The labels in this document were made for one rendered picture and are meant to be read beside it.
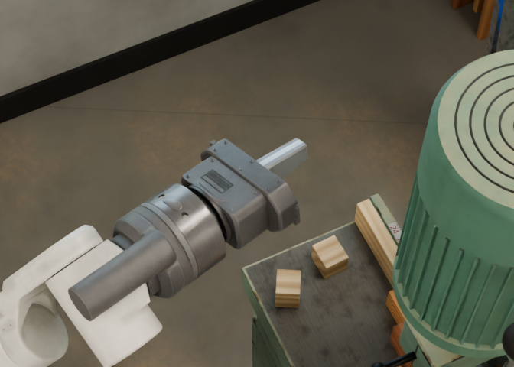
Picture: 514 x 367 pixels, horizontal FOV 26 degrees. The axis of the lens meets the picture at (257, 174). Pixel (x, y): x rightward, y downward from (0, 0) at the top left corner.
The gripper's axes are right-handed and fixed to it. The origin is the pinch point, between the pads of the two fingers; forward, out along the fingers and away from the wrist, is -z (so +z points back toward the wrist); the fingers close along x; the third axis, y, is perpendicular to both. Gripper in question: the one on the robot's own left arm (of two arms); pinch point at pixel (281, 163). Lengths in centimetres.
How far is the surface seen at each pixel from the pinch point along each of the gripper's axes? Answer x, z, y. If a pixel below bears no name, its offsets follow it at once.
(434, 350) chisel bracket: 12.5, -9.6, -29.3
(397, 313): -0.1, -16.7, -40.4
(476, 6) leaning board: -85, -136, -99
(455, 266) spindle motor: 21.3, -1.9, -0.1
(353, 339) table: -2.6, -11.0, -42.9
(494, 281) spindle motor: 24.3, -3.8, -1.5
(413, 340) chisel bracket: 9.7, -9.2, -29.7
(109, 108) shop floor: -126, -47, -101
